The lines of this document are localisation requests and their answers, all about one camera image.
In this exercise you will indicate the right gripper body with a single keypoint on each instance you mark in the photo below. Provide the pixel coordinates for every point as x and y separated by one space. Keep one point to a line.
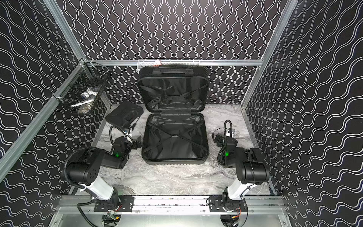
220 140

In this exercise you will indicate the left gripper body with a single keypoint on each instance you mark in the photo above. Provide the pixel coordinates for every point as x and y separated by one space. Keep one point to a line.
132 143

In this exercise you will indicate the black hard-shell suitcase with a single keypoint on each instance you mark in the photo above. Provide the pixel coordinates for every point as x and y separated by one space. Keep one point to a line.
175 131

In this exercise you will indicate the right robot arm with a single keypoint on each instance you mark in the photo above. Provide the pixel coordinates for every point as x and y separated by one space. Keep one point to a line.
249 165

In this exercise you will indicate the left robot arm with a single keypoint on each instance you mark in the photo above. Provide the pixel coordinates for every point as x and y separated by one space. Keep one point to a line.
82 167

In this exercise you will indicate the black pouch bag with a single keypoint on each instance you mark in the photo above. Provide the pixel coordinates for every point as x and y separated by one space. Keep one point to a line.
124 114

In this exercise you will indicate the silver items in basket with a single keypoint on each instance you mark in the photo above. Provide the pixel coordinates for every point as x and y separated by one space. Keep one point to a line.
84 105

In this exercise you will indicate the black wire basket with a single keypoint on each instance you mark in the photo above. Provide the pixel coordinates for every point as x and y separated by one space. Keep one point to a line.
91 75

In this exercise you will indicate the clear plastic wall basket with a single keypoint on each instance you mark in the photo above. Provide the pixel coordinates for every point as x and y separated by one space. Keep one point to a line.
142 63

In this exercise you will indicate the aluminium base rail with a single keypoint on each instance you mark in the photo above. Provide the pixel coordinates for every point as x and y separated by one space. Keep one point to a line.
197 205

